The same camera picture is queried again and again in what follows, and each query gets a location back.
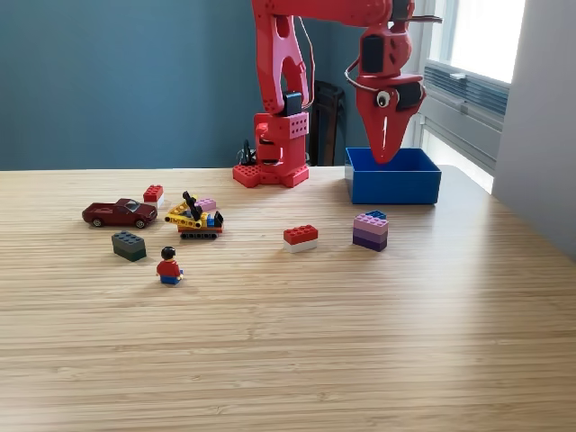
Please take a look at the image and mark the yellow toy digger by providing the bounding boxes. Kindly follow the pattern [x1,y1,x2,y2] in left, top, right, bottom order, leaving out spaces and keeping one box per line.
[163,190,225,240]

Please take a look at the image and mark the blue plastic bin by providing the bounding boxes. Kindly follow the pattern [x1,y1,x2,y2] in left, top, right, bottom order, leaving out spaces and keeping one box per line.
[344,146,442,206]

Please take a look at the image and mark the grey window vent unit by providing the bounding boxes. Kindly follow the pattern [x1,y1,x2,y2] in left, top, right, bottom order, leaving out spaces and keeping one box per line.
[422,61,510,131]

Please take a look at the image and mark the pink purple brick stack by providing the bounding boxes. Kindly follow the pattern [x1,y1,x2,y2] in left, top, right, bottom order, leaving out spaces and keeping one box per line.
[352,212,390,253]

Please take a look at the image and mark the long red white brick stack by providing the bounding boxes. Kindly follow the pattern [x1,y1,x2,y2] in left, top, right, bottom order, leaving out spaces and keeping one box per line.
[283,224,320,254]

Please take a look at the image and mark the small red white brick stack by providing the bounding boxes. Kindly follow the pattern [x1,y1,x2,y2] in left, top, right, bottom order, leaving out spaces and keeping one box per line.
[142,184,166,210]

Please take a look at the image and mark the toy figure red shirt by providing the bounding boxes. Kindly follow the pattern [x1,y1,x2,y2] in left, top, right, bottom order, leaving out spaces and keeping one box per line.
[155,245,185,286]

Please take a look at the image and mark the dark red toy pickup car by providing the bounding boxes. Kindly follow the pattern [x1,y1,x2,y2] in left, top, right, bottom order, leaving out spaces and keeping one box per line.
[81,197,159,230]

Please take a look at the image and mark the grey brick stack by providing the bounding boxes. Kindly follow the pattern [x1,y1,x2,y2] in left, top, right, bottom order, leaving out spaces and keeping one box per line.
[111,230,148,263]

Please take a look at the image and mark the white window frame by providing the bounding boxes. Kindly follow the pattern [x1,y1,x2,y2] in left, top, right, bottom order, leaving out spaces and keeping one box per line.
[425,0,527,86]

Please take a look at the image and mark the black cable bundle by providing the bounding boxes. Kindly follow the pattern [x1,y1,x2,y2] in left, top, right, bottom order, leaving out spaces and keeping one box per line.
[237,139,259,166]

